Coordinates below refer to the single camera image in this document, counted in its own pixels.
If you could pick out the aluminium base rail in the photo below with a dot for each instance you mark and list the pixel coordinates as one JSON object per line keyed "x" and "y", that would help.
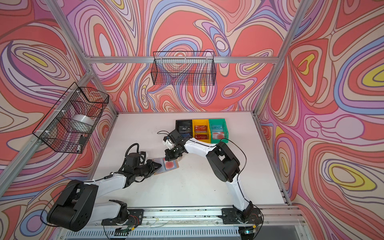
{"x": 197, "y": 223}

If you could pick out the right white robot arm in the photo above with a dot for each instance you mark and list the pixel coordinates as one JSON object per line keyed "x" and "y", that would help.
{"x": 224, "y": 164}

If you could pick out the left wall wire basket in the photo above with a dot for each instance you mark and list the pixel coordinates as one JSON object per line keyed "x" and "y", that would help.
{"x": 68, "y": 128}

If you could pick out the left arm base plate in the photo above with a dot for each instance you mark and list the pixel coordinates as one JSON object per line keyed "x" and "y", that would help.
{"x": 132, "y": 218}

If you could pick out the back wall wire basket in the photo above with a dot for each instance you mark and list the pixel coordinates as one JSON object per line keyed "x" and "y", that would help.
{"x": 184, "y": 68}

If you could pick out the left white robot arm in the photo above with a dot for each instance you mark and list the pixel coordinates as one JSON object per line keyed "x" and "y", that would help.
{"x": 76, "y": 205}

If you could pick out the black plastic storage bin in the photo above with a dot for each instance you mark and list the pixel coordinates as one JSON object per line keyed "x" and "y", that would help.
{"x": 185, "y": 128}

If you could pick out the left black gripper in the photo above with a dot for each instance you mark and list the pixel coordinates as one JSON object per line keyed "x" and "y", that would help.
{"x": 153, "y": 169}

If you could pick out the tan leather card holder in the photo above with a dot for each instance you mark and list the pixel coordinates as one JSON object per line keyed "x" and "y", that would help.
{"x": 162, "y": 168}

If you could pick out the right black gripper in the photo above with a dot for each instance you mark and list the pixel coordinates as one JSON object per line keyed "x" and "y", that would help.
{"x": 168, "y": 156}

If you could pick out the green plastic storage bin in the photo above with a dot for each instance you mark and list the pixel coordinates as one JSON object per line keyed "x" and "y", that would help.
{"x": 219, "y": 131}

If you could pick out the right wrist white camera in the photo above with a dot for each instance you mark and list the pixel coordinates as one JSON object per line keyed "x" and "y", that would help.
{"x": 168, "y": 143}

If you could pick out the white red-dot credit card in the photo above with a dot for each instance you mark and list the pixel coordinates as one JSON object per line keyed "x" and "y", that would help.
{"x": 169, "y": 166}

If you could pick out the yellow plastic storage bin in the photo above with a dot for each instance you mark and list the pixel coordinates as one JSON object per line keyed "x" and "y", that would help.
{"x": 201, "y": 130}

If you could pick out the wall wire basket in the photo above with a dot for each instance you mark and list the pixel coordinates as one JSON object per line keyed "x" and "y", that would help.
{"x": 184, "y": 68}
{"x": 68, "y": 128}

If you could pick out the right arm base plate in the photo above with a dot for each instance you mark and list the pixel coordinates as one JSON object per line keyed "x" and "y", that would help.
{"x": 232, "y": 216}

